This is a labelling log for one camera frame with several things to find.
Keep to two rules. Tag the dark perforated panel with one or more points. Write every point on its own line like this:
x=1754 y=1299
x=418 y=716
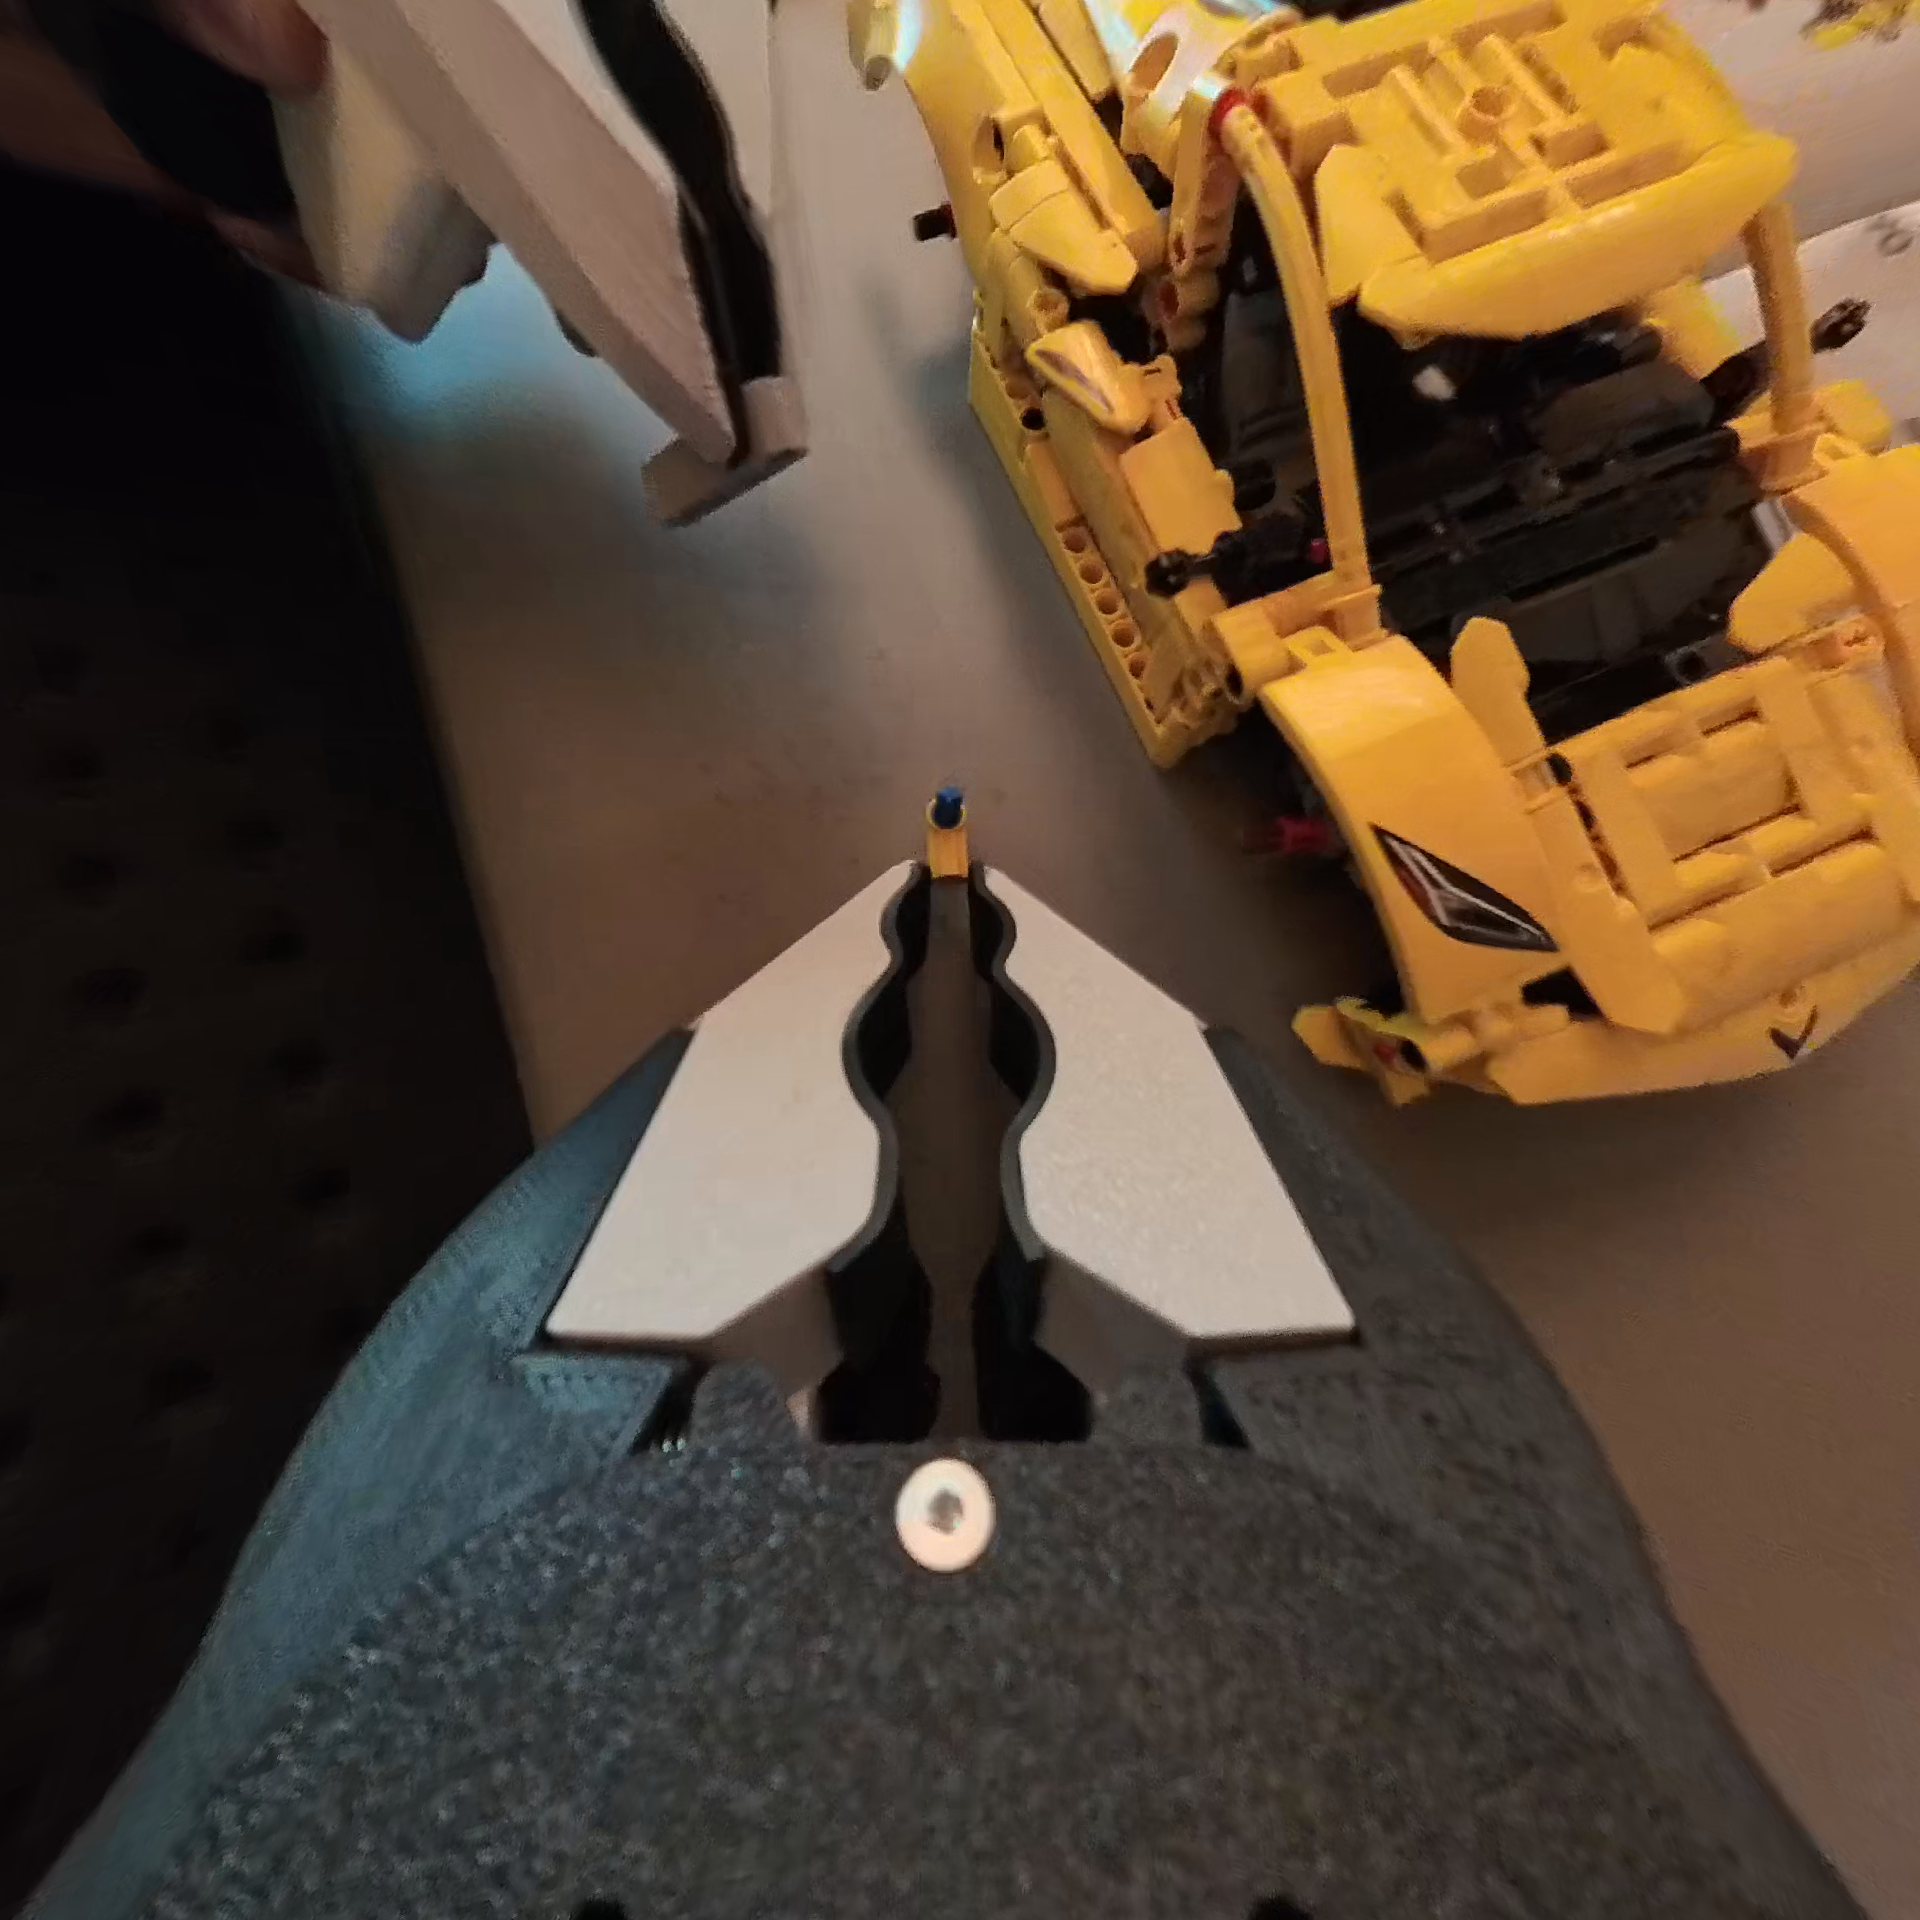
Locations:
x=182 y=973

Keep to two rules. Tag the person's left hand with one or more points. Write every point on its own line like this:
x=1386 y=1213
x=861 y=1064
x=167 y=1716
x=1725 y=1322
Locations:
x=182 y=105

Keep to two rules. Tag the yellow brick toy car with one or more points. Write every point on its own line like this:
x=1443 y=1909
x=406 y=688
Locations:
x=1577 y=195

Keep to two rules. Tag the building instruction booklet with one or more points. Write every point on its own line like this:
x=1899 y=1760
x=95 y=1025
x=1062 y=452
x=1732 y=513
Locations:
x=1853 y=148

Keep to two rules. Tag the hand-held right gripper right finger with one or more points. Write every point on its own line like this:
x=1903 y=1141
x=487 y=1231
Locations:
x=1163 y=1185

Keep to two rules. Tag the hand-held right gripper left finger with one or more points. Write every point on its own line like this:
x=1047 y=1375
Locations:
x=734 y=1171

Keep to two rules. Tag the grey desk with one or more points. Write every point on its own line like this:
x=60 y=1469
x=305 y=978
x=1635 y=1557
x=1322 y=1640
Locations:
x=676 y=674

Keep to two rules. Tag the yellow connector with blue pin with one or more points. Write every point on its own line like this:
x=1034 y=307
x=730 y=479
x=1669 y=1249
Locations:
x=945 y=848

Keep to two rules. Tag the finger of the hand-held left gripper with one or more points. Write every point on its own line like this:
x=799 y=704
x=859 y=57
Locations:
x=540 y=135
x=734 y=473

